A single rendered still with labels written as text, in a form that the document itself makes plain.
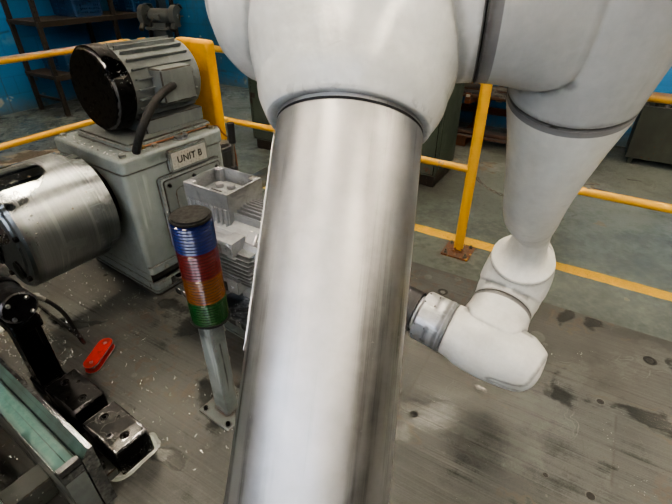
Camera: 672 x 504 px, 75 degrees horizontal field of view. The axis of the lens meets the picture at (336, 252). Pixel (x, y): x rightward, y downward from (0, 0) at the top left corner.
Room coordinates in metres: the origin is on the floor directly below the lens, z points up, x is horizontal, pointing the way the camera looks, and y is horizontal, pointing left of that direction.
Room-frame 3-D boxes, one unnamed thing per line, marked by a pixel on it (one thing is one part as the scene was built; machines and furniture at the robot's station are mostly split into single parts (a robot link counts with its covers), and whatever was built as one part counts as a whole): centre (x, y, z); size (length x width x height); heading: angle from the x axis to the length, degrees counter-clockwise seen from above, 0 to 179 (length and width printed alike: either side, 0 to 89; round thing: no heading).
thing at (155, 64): (1.11, 0.42, 1.16); 0.33 x 0.26 x 0.42; 145
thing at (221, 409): (0.54, 0.20, 1.01); 0.08 x 0.08 x 0.42; 55
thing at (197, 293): (0.54, 0.20, 1.10); 0.06 x 0.06 x 0.04
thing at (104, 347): (0.67, 0.51, 0.81); 0.09 x 0.03 x 0.02; 176
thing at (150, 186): (1.10, 0.47, 0.99); 0.35 x 0.31 x 0.37; 145
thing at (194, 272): (0.54, 0.20, 1.14); 0.06 x 0.06 x 0.04
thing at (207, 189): (0.83, 0.23, 1.11); 0.12 x 0.11 x 0.07; 58
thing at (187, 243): (0.54, 0.20, 1.19); 0.06 x 0.06 x 0.04
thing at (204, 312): (0.54, 0.20, 1.05); 0.06 x 0.06 x 0.04
